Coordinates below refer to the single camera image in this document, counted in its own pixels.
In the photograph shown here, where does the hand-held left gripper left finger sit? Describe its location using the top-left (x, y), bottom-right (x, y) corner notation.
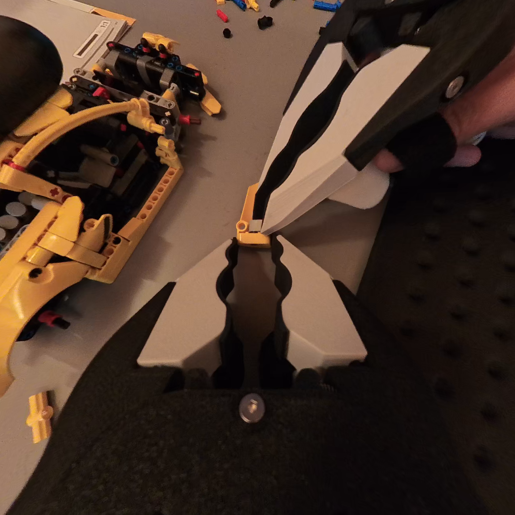
top-left (137, 237), bottom-right (242, 390)

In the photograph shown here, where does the yellow curved panel brick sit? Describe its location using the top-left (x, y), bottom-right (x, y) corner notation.
top-left (235, 183), bottom-right (272, 247)

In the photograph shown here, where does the small yellow connector brick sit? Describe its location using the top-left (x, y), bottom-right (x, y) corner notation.
top-left (26, 391), bottom-right (54, 444)

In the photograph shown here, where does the pile of small coloured pins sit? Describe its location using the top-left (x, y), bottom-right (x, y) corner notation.
top-left (215, 0), bottom-right (343, 39)

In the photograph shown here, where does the person's right hand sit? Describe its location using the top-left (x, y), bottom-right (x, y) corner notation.
top-left (372, 54), bottom-right (515, 174)

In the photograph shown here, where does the building instruction booklet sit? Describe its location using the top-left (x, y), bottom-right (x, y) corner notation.
top-left (0, 0), bottom-right (137, 61)

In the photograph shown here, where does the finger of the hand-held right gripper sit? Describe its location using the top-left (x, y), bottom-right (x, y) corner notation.
top-left (253, 40), bottom-right (359, 226)
top-left (261, 44), bottom-right (432, 235)

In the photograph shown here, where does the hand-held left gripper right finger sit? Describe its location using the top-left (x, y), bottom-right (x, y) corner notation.
top-left (262, 234), bottom-right (369, 390)

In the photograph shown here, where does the black foam capsule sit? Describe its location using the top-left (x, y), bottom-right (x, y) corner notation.
top-left (0, 16), bottom-right (65, 137)

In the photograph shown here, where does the grey desk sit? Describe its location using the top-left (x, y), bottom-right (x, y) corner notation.
top-left (0, 0), bottom-right (391, 512)

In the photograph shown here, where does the yellow brick toy car model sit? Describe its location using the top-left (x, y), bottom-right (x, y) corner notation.
top-left (0, 32), bottom-right (223, 397)

